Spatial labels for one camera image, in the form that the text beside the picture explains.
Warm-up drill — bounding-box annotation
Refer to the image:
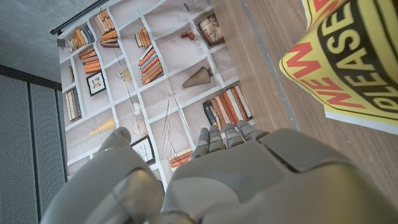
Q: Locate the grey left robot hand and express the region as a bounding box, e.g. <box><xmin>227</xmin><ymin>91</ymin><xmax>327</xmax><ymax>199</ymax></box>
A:
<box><xmin>39</xmin><ymin>119</ymin><xmax>398</xmax><ymax>224</ymax></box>

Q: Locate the yellow new driver sticker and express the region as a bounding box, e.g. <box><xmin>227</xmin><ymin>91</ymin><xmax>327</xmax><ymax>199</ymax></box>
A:
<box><xmin>279</xmin><ymin>0</ymin><xmax>398</xmax><ymax>136</ymax></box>

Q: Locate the printed bookshelf backdrop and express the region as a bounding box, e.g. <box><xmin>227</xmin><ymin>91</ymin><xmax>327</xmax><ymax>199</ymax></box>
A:
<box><xmin>49</xmin><ymin>0</ymin><xmax>254</xmax><ymax>187</ymax></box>

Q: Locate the metal binder clip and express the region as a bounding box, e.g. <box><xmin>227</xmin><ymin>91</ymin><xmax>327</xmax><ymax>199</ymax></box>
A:
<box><xmin>47</xmin><ymin>37</ymin><xmax>66</xmax><ymax>49</ymax></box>

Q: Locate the black backdrop stand pole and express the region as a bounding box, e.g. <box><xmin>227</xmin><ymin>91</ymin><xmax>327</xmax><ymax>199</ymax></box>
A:
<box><xmin>49</xmin><ymin>0</ymin><xmax>110</xmax><ymax>36</ymax></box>

